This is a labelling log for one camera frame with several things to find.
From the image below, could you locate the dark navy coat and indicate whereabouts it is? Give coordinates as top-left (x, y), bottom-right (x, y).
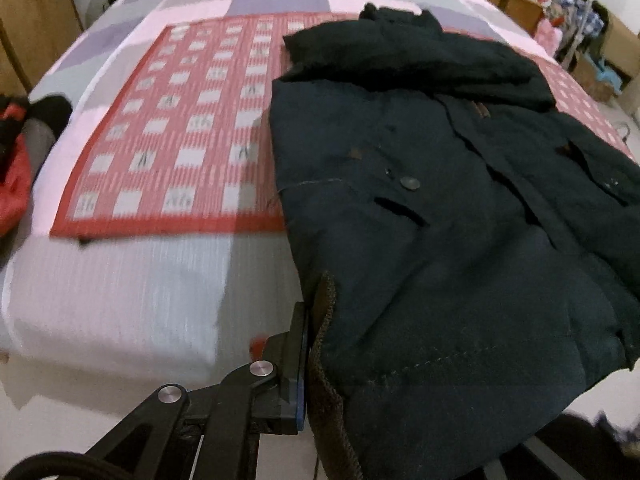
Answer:
top-left (269, 6), bottom-right (639, 479)

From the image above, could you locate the blue plaid clothes pile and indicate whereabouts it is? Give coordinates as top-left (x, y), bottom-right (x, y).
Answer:
top-left (544, 0), bottom-right (608, 54)

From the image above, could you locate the pink purple checkered bedsheet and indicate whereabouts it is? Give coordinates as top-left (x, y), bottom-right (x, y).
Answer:
top-left (1, 0), bottom-right (554, 382)

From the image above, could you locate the red white patterned mat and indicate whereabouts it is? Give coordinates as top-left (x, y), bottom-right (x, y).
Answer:
top-left (51, 6), bottom-right (639, 250)

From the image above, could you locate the red black bag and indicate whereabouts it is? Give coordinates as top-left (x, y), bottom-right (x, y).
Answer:
top-left (1, 94), bottom-right (73, 238)

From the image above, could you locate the wooden wardrobe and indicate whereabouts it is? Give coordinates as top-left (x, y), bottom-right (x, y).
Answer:
top-left (1, 0), bottom-right (84, 92)

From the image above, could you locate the cardboard box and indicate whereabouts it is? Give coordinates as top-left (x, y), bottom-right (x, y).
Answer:
top-left (597, 12), bottom-right (640, 79)

